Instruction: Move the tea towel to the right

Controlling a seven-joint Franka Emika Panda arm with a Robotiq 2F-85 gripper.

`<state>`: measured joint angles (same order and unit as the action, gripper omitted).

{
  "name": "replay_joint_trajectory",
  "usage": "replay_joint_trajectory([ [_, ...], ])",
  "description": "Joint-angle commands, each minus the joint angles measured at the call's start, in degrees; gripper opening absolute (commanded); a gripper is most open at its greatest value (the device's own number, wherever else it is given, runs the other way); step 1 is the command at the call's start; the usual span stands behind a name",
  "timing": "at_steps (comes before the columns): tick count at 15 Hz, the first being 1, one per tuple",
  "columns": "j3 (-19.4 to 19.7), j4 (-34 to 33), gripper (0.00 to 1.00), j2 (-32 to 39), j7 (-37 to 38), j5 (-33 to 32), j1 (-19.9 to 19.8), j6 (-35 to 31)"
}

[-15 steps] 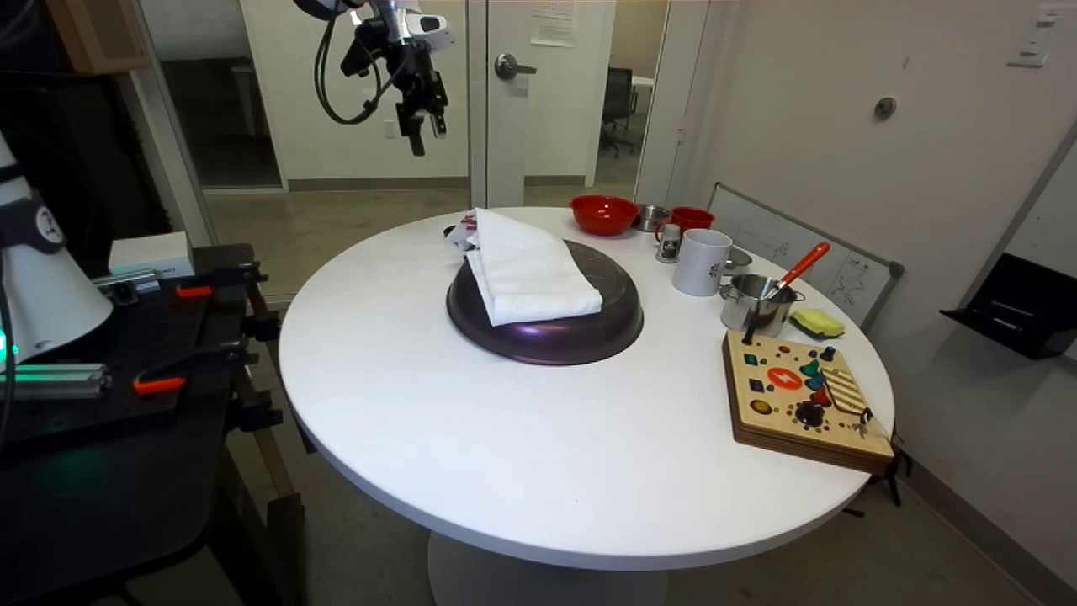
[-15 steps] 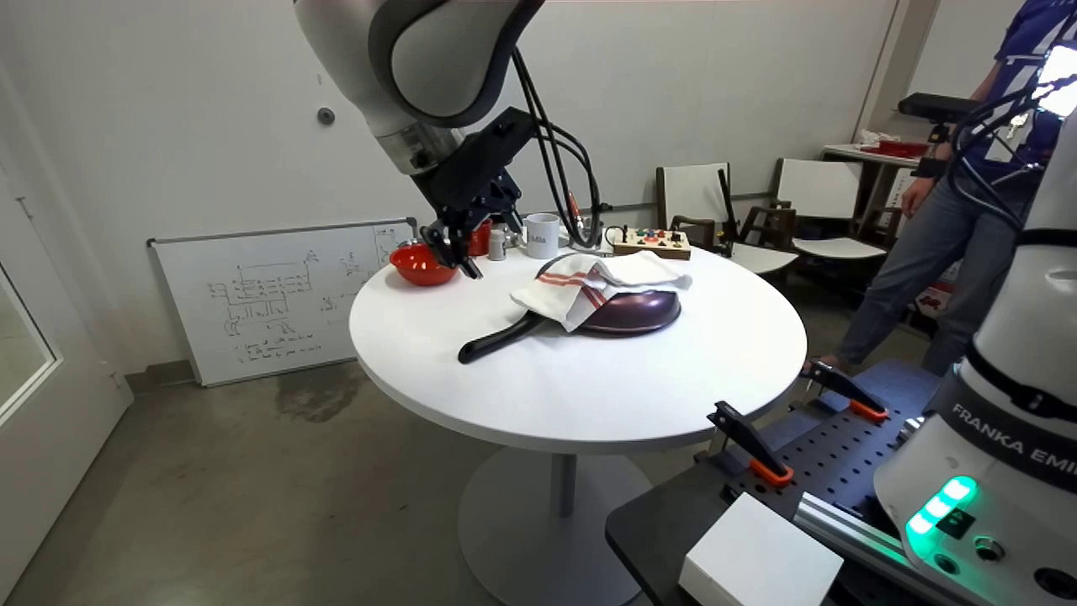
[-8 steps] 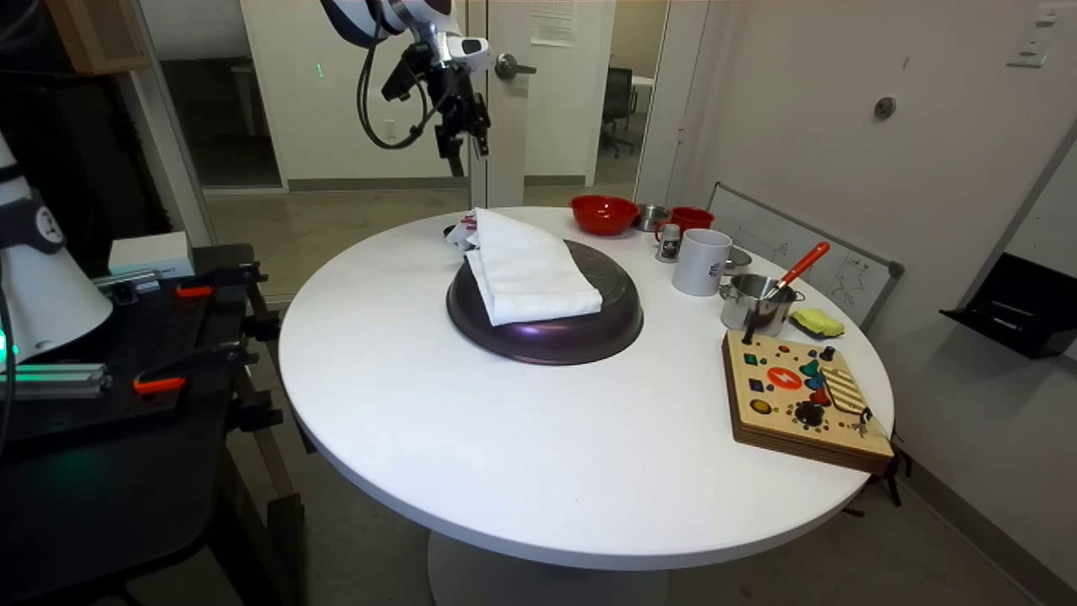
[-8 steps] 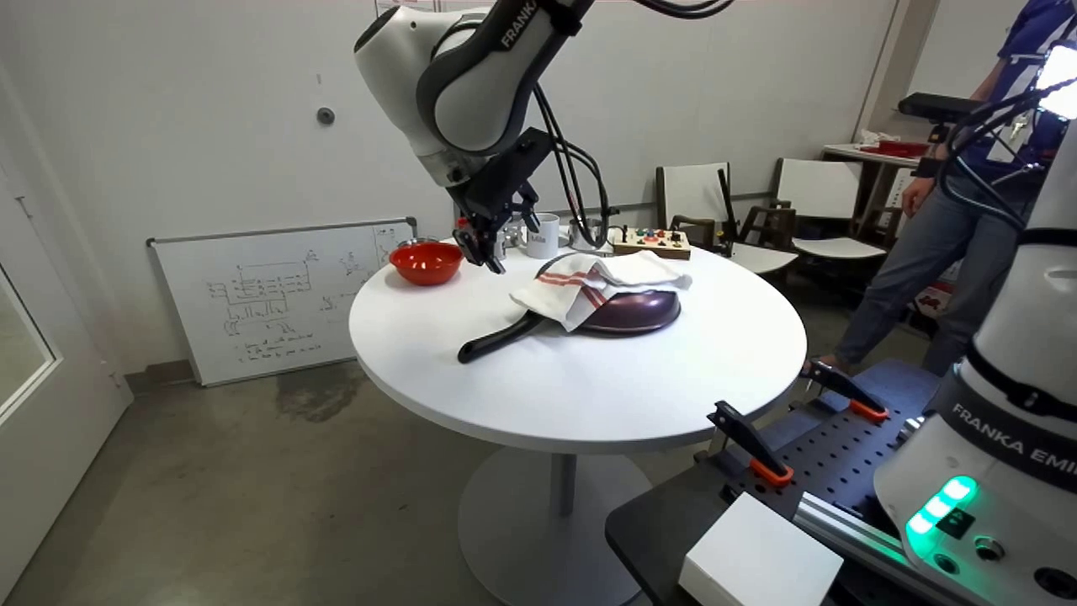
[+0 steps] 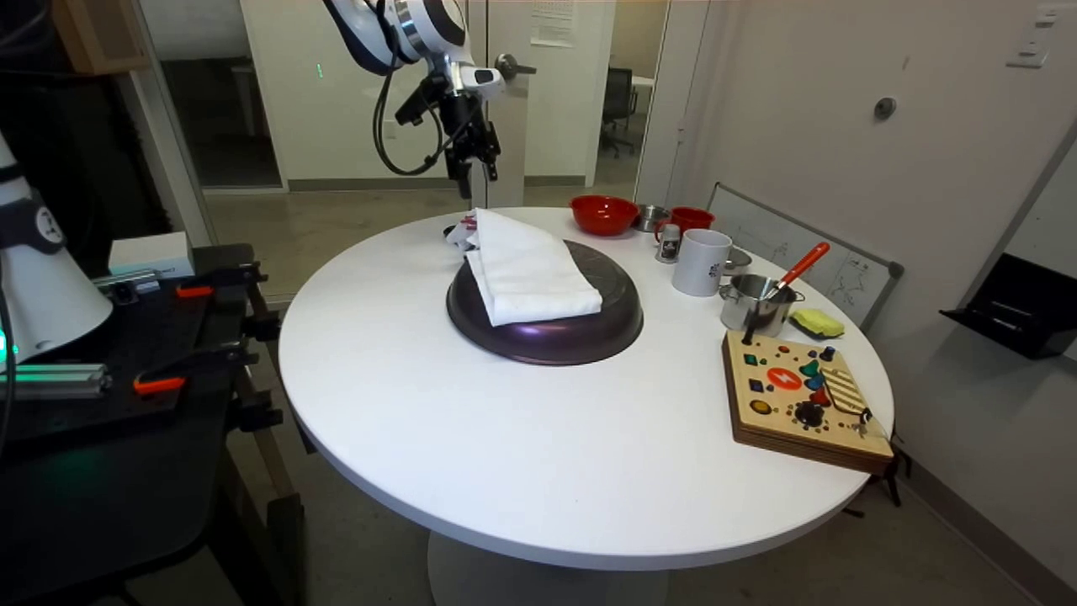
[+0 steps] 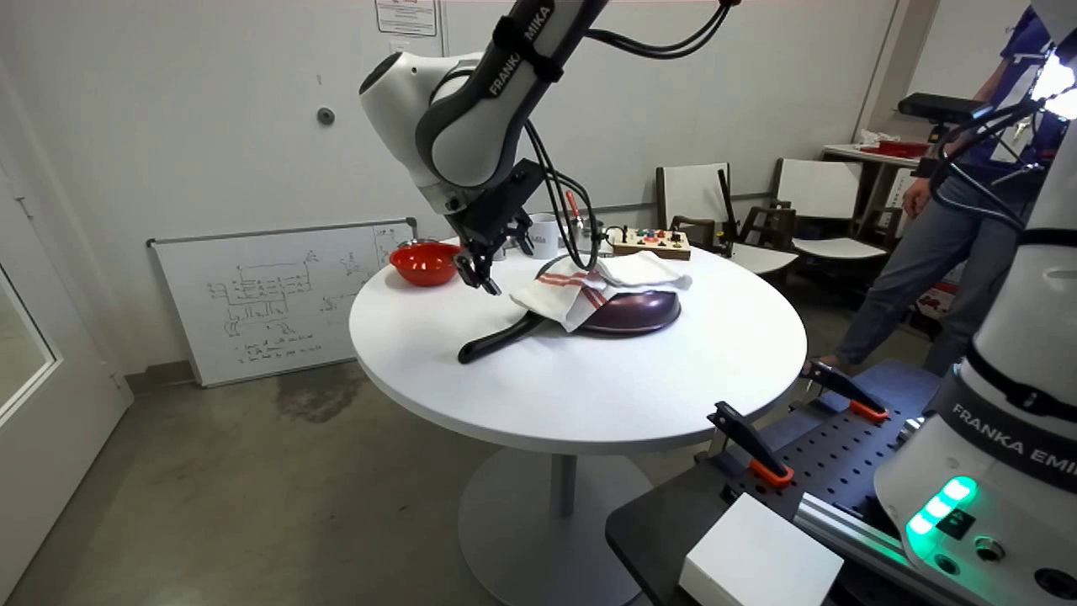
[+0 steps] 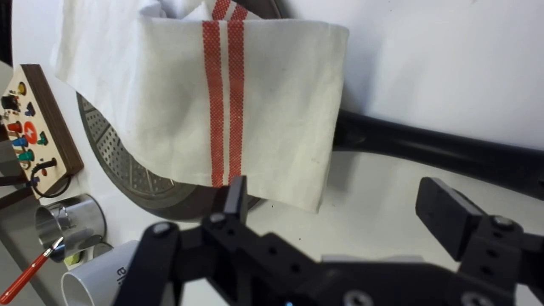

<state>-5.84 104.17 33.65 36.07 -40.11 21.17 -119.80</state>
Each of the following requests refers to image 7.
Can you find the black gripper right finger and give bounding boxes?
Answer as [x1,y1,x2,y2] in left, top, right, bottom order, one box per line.
[414,177,544,296]

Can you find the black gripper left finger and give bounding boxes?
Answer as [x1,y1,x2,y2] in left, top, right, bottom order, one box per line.
[112,175,310,306]

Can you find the white red-striped tea towel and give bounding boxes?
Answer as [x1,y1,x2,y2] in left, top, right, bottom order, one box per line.
[49,0,351,214]

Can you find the dark frying pan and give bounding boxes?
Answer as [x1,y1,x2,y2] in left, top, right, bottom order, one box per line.
[74,0,544,223]

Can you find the large steel measuring cup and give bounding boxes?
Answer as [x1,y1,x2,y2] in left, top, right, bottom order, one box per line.
[33,192,108,257]

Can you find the wooden busy board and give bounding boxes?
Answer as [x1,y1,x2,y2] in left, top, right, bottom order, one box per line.
[0,63,84,197]

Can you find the red-handled utensil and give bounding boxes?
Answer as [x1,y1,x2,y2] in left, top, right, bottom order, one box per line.
[0,237,66,306]

